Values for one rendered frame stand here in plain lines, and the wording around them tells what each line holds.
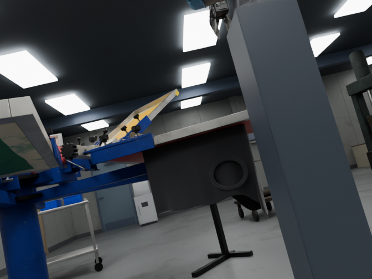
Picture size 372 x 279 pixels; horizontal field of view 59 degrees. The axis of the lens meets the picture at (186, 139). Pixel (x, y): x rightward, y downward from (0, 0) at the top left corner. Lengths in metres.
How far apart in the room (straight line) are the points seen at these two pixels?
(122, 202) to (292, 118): 9.75
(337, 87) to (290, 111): 11.23
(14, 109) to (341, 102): 11.65
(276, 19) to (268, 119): 0.29
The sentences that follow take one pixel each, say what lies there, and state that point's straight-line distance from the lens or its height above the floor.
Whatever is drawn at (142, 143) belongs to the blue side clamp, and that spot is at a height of 0.97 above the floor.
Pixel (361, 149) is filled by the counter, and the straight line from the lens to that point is 11.27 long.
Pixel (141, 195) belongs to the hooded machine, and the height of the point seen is 0.81.
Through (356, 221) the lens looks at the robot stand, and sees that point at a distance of 0.98.
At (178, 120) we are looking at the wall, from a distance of 10.65.
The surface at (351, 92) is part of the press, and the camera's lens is 8.67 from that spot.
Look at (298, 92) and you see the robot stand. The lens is 0.96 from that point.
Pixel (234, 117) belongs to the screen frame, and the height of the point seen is 0.98.
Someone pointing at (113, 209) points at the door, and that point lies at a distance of 10.58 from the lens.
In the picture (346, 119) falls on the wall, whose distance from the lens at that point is 11.99.
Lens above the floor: 0.75
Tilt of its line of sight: 8 degrees up
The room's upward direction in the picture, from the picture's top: 14 degrees counter-clockwise
